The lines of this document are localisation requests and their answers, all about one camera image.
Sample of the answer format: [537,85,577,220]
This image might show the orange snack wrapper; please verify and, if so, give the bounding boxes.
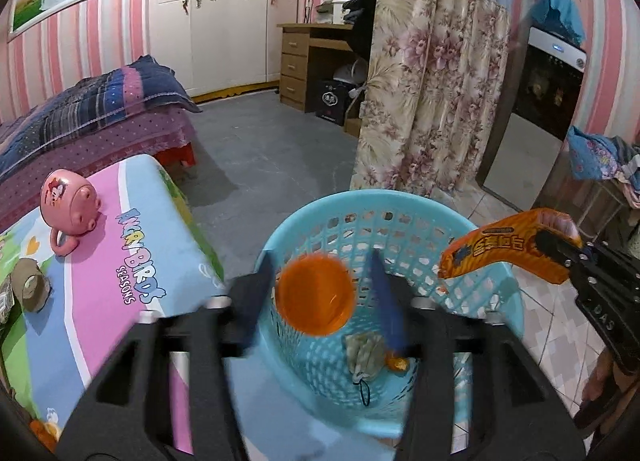
[438,207,582,285]

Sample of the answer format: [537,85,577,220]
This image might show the person right hand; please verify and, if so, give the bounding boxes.
[574,348,639,439]

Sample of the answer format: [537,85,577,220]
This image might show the pile of clothes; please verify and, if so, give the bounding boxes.
[567,126,639,210]

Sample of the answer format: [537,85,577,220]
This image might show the orange peel piece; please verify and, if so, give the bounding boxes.
[384,351,410,373]

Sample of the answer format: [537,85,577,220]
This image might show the whole orange tangerine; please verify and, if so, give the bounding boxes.
[29,419,61,452]

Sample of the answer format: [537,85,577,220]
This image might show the white black water dispenser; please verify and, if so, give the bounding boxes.
[480,26,587,210]

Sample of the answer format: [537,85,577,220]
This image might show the cyan plastic laundry basket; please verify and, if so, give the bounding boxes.
[259,189,524,438]

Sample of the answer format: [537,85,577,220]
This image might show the crumpled grey tissue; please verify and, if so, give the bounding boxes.
[344,331,385,407]

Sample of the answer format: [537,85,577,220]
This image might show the cartoon bird tablecloth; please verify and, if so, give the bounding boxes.
[1,155,224,435]

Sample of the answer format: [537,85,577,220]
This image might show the brown cardboard tube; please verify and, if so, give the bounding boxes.
[10,259,51,313]

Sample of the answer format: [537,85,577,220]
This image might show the pink cartoon mug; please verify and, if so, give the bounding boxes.
[40,169,101,257]

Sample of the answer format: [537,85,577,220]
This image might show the floral curtain right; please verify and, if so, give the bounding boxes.
[350,0,510,196]

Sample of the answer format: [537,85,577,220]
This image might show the blue cloth with plant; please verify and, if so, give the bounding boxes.
[530,0,586,47]

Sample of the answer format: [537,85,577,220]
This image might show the bed with plaid quilt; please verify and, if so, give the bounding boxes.
[1,54,200,228]

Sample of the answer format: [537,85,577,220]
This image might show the black box under desk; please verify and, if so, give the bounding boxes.
[314,80,354,126]

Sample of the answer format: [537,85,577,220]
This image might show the items on desk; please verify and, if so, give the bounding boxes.
[314,0,352,24]

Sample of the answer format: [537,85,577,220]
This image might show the wooden desk with drawers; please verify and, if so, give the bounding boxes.
[279,23,357,113]

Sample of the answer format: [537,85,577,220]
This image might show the white wardrobe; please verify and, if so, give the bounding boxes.
[149,0,298,97]

